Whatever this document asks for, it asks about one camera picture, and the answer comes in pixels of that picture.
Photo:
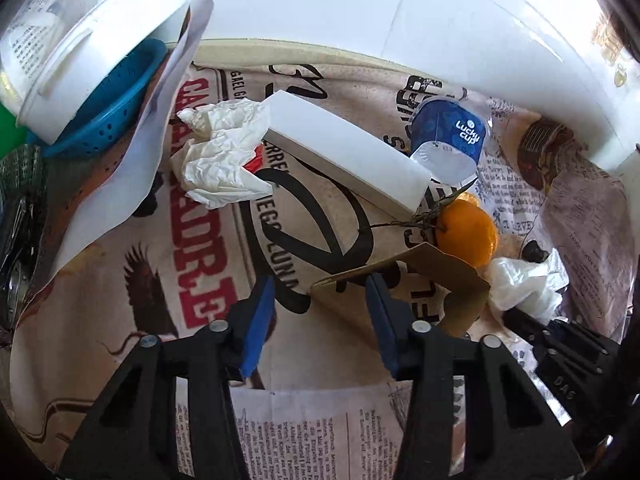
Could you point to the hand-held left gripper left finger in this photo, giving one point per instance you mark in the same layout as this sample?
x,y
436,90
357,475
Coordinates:
x,y
257,330

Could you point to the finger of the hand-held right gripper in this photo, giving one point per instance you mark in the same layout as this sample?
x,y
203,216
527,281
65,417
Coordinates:
x,y
534,251
525,327

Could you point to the white plastic wrapper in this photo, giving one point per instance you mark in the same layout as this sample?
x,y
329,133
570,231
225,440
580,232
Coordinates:
x,y
520,285

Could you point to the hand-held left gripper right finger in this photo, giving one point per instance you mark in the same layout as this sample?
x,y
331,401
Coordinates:
x,y
382,320

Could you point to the newspaper print tablecloth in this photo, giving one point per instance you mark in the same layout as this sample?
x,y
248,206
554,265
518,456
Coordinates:
x,y
165,270

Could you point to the dark metal object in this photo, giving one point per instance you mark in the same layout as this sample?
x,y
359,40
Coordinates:
x,y
20,220

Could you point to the white paper sheet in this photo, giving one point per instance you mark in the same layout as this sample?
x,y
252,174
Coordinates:
x,y
130,180

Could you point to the blue plastic colander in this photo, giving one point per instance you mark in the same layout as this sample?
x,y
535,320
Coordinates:
x,y
110,110

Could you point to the green object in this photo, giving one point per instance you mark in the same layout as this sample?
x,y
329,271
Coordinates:
x,y
10,130

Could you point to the crumpled white tissue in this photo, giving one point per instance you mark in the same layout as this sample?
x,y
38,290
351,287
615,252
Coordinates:
x,y
220,160

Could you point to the orange mandarin with stem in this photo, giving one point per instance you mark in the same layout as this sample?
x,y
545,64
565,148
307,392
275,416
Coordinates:
x,y
467,235

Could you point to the white lidded plastic container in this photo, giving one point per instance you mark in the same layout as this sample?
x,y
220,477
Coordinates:
x,y
75,55

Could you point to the white rectangular box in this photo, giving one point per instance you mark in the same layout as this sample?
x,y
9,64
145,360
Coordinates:
x,y
345,150

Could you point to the brown cardboard piece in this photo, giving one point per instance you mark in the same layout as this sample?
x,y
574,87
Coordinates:
x,y
425,280

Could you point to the blue label plastic cup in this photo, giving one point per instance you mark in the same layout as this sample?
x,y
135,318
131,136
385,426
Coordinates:
x,y
445,130

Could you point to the white appliance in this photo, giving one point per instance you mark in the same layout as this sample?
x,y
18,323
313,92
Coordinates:
x,y
400,15

